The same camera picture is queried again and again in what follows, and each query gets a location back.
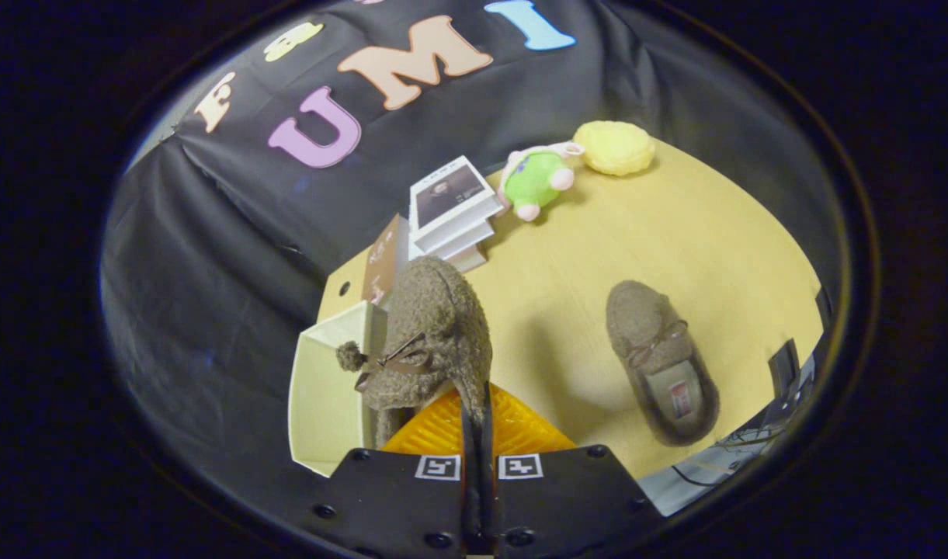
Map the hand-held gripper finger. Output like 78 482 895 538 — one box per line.
478 380 665 559
295 386 481 559

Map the brown fuzzy shoe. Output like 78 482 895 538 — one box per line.
335 256 495 449
605 279 721 448

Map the grey cream storage box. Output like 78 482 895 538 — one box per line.
287 300 390 477

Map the brown printed book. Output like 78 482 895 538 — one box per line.
361 214 412 307

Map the white book with portrait cover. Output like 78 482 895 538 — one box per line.
408 155 503 234

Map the green plush toy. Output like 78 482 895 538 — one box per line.
498 141 586 224

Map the black backdrop cloth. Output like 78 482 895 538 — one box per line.
101 0 839 498

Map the yellow round plush cushion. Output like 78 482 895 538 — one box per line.
571 120 658 178

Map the black cable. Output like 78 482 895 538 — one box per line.
672 423 791 488

